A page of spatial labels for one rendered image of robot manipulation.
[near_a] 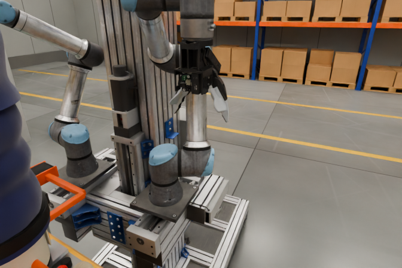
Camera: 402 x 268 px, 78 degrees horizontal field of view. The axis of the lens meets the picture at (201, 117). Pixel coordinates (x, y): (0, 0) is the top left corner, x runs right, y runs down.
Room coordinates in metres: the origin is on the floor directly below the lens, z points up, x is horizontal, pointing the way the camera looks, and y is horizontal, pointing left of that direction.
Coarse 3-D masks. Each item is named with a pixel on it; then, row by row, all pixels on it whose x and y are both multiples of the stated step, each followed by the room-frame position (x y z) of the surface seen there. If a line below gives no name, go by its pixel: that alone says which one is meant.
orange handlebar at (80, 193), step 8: (48, 176) 0.81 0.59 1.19; (56, 176) 0.81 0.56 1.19; (56, 184) 0.78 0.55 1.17; (64, 184) 0.76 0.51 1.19; (72, 184) 0.76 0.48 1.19; (72, 192) 0.74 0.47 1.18; (80, 192) 0.72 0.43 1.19; (72, 200) 0.68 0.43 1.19; (80, 200) 0.70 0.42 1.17; (56, 208) 0.64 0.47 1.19; (64, 208) 0.65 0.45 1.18; (56, 216) 0.62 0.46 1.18; (32, 264) 0.44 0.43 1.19; (40, 264) 0.44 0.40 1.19
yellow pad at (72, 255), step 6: (48, 234) 0.65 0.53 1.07; (66, 246) 0.60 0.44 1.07; (72, 252) 0.58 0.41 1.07; (66, 258) 0.53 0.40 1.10; (72, 258) 0.55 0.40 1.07; (78, 258) 0.55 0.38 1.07; (84, 258) 0.55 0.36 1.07; (54, 264) 0.53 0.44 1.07; (60, 264) 0.51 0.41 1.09; (66, 264) 0.51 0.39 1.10; (72, 264) 0.53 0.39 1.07
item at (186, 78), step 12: (180, 48) 0.56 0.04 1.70; (192, 48) 0.54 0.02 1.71; (204, 48) 0.59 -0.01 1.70; (192, 60) 0.57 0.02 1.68; (204, 60) 0.59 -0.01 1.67; (180, 72) 0.58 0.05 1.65; (192, 72) 0.54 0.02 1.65; (204, 72) 0.54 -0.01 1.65; (180, 84) 0.56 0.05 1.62; (192, 84) 0.55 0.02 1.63; (204, 84) 0.55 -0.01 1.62
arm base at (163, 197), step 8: (152, 184) 0.86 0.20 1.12; (160, 184) 0.83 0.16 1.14; (168, 184) 0.84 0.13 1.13; (176, 184) 0.87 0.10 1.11; (152, 192) 0.85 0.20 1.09; (160, 192) 0.83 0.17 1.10; (168, 192) 0.84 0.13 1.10; (176, 192) 0.85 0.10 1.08; (152, 200) 0.83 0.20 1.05; (160, 200) 0.82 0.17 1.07; (168, 200) 0.82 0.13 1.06; (176, 200) 0.84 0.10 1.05
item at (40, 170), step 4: (40, 164) 0.88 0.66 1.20; (44, 164) 0.88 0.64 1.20; (48, 164) 0.88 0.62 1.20; (32, 168) 0.85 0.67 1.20; (36, 168) 0.85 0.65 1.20; (40, 168) 0.85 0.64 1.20; (44, 168) 0.85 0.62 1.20; (48, 168) 0.85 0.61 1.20; (52, 168) 0.85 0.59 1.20; (56, 168) 0.86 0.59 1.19; (36, 172) 0.82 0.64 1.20; (40, 172) 0.82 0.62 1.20; (44, 172) 0.82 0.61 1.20; (48, 172) 0.83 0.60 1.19; (52, 172) 0.85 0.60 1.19; (56, 172) 0.86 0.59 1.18; (36, 176) 0.80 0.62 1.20; (40, 176) 0.81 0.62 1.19; (44, 176) 0.82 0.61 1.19; (40, 180) 0.80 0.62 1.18; (44, 180) 0.82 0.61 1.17; (40, 184) 0.80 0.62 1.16
